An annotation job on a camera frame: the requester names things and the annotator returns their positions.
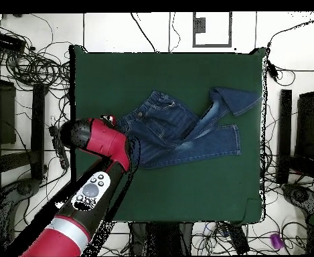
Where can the blue denim jeans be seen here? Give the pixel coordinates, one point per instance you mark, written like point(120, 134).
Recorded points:
point(167, 128)

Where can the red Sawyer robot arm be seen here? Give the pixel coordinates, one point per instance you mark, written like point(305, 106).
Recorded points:
point(105, 142)

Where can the black power strip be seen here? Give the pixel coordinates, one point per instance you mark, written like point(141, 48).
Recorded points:
point(63, 158)
point(238, 239)

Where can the dark green table cloth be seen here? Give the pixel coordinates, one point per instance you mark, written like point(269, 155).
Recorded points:
point(199, 192)

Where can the black box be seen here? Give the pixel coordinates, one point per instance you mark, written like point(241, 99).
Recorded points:
point(6, 41)

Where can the black power adapter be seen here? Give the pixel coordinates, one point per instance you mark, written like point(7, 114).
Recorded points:
point(272, 71)

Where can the purple object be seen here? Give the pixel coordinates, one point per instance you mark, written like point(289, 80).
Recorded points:
point(276, 241)

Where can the black table frame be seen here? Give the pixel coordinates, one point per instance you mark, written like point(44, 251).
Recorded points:
point(285, 120)
point(37, 107)

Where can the grey rectangular floor frame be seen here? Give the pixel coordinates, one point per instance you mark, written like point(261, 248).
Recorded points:
point(200, 25)

